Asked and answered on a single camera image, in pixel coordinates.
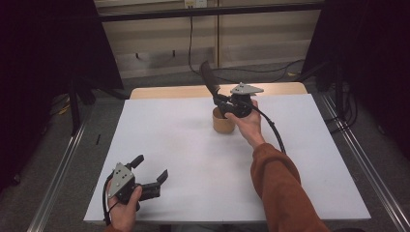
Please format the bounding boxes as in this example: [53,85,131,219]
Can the person's left hand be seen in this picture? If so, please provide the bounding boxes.
[106,185,144,232]

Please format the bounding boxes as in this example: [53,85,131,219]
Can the tan round cup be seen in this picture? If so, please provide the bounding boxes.
[212,106,237,135]

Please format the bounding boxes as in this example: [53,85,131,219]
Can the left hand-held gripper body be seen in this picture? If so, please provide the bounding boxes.
[106,161,162,213]

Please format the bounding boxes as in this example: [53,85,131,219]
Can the white table board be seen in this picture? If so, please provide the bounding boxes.
[83,94,371,225]

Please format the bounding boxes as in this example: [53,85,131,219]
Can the hand-held gripper cable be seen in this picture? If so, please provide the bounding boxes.
[250,105,287,155]
[102,175,118,226]

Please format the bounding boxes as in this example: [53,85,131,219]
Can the aluminium floor rail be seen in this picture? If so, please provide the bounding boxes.
[318,92,410,232]
[26,107,95,232]

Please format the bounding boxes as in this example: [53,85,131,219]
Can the left hand-held gripper cable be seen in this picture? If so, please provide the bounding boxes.
[102,175,118,226]

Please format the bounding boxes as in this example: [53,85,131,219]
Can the black socket cable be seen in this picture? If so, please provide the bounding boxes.
[188,14,207,76]

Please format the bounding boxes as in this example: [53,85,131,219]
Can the person's right hand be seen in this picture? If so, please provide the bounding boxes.
[223,100,267,150]

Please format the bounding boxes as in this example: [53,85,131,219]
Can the black curtain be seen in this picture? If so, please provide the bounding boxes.
[302,0,410,160]
[0,0,126,194]

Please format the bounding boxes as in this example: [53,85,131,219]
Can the black floor cable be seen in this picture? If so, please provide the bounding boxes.
[211,58,307,84]

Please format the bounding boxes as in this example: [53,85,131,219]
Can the white wall socket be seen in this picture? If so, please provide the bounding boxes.
[184,0,208,10]

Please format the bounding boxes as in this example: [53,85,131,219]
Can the long beige desk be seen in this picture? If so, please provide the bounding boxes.
[95,0,324,79]

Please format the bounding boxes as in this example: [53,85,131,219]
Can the wooden table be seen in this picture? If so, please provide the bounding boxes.
[130,81,308,101]

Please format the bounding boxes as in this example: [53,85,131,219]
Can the black curved tool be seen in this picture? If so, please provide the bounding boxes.
[198,60,223,99]

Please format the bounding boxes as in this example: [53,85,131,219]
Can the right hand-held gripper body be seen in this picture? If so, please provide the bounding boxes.
[224,82,265,119]

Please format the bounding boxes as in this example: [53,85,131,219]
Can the right hand-held gripper cable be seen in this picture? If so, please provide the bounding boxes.
[250,105,287,155]

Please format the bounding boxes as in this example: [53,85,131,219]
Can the black metal stand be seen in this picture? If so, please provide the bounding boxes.
[315,60,347,112]
[68,75,98,136]

